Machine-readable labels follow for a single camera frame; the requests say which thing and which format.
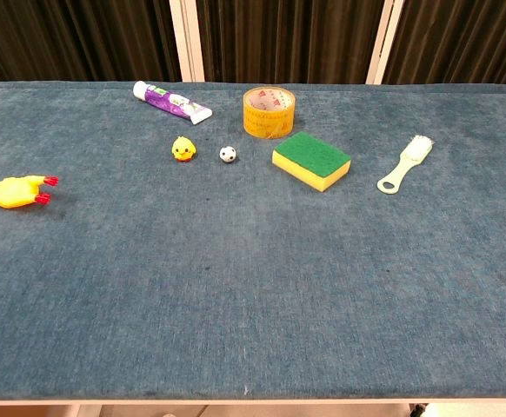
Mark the yellow packing tape roll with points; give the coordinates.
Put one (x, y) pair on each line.
(268, 118)

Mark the green yellow sponge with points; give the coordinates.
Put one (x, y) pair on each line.
(311, 160)

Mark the small yellow chick toy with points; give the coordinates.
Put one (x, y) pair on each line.
(183, 149)

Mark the pale green cleaning brush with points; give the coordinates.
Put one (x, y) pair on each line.
(405, 164)

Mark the white frame post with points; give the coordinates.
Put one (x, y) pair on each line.
(187, 39)
(380, 41)

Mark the purple white toothpaste tube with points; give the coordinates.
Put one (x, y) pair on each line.
(170, 102)

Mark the small soccer ball toy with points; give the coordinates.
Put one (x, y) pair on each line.
(228, 154)

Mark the yellow rubber chicken toy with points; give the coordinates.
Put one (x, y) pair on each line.
(11, 191)

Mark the dark pleated curtain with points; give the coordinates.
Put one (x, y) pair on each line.
(288, 39)

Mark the blue table cloth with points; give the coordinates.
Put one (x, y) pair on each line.
(253, 252)

